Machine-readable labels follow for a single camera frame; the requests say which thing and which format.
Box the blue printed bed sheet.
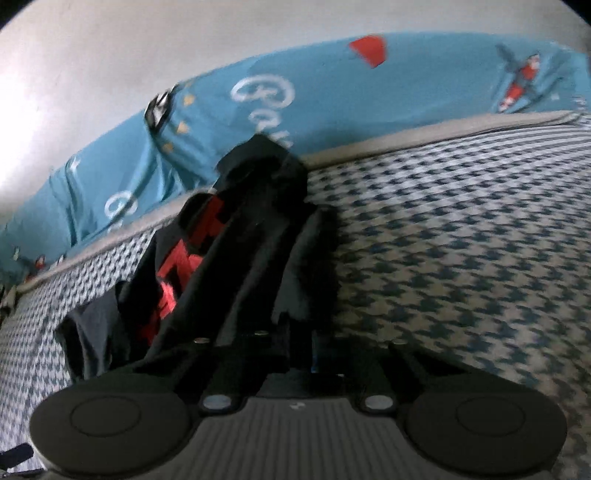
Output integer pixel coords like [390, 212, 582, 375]
[0, 32, 591, 282]

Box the black t-shirt red print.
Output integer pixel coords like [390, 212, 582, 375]
[55, 134, 342, 384]

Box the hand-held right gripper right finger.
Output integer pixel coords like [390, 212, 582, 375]
[314, 342, 462, 412]

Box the houndstooth mattress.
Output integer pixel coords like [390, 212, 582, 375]
[0, 111, 591, 480]

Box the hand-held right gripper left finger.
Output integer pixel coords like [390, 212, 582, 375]
[134, 330, 296, 412]

